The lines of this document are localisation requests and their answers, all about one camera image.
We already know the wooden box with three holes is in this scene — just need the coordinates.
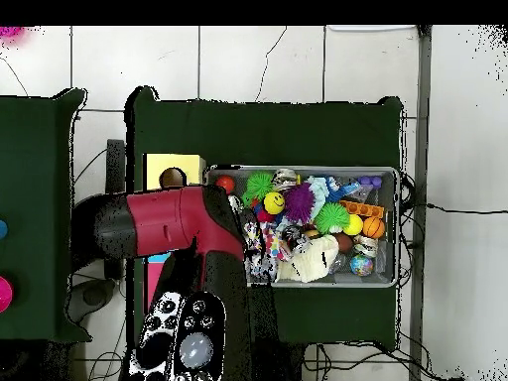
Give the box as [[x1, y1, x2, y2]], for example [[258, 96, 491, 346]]
[[142, 153, 207, 315]]

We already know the silver mesh bin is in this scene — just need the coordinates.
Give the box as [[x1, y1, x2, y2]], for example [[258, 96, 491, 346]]
[[205, 165, 399, 289]]

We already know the yellow smiley ball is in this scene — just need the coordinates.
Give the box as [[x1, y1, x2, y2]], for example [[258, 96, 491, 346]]
[[263, 191, 287, 216]]

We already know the white cloth with coloured dots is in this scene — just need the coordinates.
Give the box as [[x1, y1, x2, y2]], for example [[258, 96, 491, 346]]
[[243, 220, 293, 265]]

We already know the red ball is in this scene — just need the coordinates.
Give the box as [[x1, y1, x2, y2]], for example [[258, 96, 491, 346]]
[[214, 175, 237, 195]]

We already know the purple spiky rubber toy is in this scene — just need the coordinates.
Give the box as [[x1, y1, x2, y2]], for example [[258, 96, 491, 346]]
[[283, 182, 317, 224]]

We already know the dark green table cloth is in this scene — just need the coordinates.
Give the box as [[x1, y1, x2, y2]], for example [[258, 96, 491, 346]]
[[0, 88, 90, 344], [125, 85, 404, 350]]

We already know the orange basketball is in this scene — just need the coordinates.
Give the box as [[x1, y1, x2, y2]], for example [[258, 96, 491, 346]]
[[361, 216, 386, 240]]

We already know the pink round object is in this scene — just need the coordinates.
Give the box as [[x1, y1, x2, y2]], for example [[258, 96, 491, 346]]
[[0, 275, 14, 315]]

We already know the green stringy puffer ball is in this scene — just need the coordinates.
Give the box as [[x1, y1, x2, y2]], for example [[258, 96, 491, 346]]
[[241, 171, 276, 206]]

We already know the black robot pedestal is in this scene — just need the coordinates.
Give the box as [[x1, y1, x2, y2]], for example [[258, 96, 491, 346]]
[[251, 342, 308, 381]]

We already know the black cable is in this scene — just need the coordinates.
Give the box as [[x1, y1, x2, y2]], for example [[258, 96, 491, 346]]
[[426, 202, 508, 215]]

